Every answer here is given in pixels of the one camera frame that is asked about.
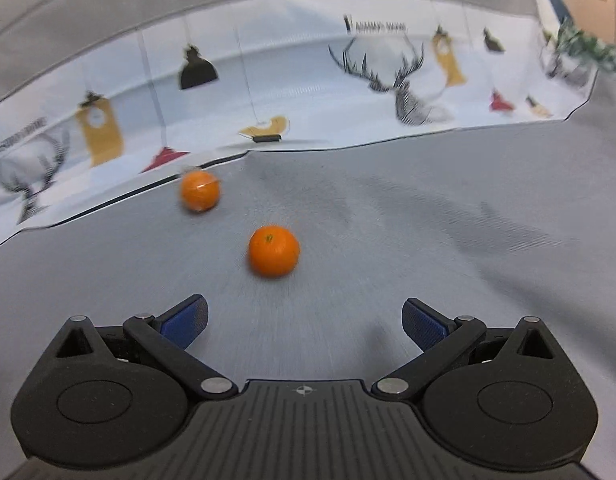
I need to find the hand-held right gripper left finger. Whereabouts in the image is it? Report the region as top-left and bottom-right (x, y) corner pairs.
(55, 294), (239, 401)

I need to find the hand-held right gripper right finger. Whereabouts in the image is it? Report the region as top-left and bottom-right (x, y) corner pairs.
(372, 297), (557, 401)

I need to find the mandarin orange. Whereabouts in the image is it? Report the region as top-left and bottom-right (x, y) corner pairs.
(179, 170), (222, 214)
(247, 225), (301, 278)

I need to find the grey bed sheet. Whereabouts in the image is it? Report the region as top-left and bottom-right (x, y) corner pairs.
(0, 72), (616, 480)

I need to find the white deer print blanket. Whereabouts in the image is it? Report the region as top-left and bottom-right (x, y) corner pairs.
(0, 0), (601, 253)

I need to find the green patterned cloth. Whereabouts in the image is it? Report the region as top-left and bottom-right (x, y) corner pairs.
(553, 16), (616, 83)

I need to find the blue cloth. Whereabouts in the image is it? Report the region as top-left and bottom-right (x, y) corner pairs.
(543, 0), (571, 26)

